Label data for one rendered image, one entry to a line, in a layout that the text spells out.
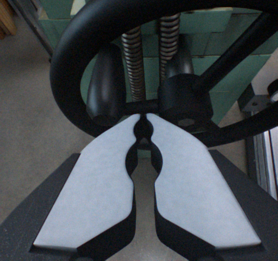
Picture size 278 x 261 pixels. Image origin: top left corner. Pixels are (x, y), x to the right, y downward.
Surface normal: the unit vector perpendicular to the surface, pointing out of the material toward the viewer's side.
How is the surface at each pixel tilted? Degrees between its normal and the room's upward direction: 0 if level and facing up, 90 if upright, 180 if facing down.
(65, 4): 90
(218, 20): 90
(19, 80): 1
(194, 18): 90
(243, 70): 90
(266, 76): 0
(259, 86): 0
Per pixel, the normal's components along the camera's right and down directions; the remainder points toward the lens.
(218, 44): 0.01, 0.89
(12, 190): -0.02, -0.46
